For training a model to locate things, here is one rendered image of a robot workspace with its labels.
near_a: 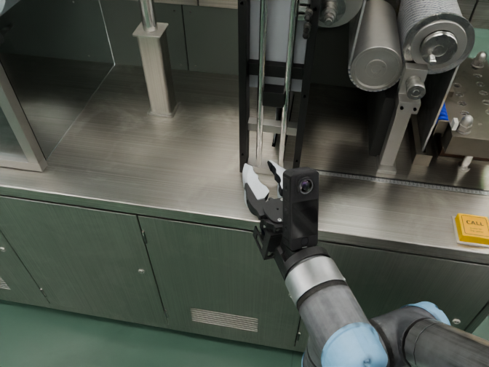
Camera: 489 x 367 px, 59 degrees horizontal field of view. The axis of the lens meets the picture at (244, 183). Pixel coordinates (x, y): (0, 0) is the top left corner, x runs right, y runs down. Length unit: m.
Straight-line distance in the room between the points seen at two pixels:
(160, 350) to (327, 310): 1.40
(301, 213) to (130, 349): 1.43
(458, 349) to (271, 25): 0.68
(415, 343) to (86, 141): 1.04
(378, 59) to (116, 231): 0.85
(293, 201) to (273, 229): 0.07
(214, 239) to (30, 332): 1.11
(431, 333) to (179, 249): 0.84
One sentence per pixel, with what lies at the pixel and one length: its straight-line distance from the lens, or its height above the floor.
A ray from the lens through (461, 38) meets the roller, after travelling 1.10.
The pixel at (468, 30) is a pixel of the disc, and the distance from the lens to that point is 1.10.
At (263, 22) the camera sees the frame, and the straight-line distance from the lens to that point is 0.93.
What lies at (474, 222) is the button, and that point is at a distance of 1.17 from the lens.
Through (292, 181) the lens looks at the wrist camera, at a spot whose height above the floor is 1.32.
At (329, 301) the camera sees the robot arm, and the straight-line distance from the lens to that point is 0.56.
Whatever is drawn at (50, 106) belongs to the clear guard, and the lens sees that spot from 1.33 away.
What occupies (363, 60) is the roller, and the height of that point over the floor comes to 1.19.
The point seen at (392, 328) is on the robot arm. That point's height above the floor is 1.15.
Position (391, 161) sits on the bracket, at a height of 0.93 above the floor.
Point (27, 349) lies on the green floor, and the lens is 2.08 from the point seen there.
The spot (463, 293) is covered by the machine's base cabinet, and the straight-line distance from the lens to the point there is 1.35.
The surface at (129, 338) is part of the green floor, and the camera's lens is 1.96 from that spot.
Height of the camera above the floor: 1.74
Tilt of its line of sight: 47 degrees down
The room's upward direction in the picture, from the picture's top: straight up
